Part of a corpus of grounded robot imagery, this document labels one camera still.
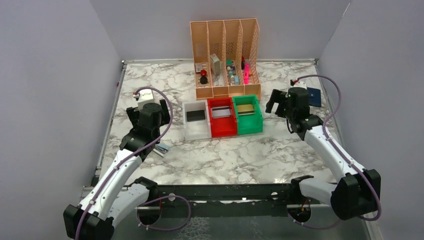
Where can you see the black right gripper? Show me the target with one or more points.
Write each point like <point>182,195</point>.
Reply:
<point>279,97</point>

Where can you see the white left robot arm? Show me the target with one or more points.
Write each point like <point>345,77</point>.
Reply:
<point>96,216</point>

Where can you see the red and black stamp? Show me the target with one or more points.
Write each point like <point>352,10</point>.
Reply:
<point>203,77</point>

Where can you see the white box in organizer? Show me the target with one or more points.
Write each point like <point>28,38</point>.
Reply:
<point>215,64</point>

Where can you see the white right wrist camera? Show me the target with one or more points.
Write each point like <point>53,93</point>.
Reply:
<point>298,83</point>

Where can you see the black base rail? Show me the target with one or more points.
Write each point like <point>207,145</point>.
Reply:
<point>223,200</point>

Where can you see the silver card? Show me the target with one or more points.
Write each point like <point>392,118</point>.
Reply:
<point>221,112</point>

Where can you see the gold card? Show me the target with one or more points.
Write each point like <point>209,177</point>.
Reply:
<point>245,109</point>

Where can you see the pink highlighter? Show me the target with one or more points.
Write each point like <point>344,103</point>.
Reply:
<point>246,74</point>

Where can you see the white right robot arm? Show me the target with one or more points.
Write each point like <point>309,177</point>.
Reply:
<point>357,189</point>

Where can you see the white plastic bin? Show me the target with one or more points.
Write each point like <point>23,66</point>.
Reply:
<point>196,130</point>

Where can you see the navy blue card holder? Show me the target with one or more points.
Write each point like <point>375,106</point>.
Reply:
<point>315,99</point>

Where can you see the light blue stapler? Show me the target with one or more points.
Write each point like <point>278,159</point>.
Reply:
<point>161,149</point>

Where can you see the red plastic bin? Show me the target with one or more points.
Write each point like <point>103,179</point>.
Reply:
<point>226,126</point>

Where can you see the black card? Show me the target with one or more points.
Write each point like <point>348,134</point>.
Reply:
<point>195,115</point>

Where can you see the peach desk file organizer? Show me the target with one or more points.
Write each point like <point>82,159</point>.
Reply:
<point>235,41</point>

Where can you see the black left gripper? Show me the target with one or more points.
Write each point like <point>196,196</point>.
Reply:
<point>134,113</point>

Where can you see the green plastic bin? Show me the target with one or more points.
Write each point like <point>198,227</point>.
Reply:
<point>252,123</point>

